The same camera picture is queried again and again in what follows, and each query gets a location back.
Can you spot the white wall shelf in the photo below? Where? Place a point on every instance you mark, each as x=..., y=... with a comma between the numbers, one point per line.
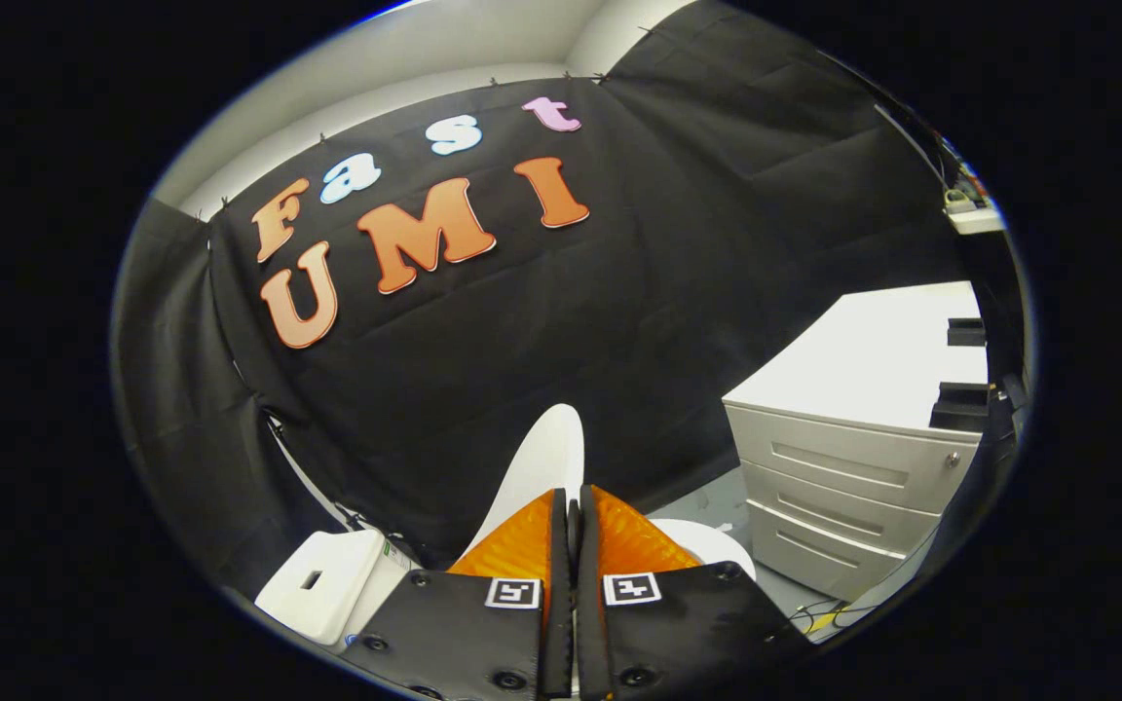
x=978, y=220

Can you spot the black backdrop cloth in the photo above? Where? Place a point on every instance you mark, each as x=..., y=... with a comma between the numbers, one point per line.
x=619, y=321

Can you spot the small black box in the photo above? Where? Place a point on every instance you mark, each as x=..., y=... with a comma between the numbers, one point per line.
x=966, y=331

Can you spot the white drawer cabinet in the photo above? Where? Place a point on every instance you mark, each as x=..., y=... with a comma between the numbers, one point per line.
x=863, y=360

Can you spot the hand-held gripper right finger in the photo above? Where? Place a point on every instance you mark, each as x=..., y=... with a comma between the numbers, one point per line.
x=588, y=623

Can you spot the white toilet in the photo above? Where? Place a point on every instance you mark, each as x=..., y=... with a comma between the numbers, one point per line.
x=322, y=584

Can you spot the large black box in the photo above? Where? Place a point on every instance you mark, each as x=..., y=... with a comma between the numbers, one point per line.
x=960, y=407

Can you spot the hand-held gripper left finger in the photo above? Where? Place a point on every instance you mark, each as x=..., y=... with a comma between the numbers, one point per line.
x=557, y=623

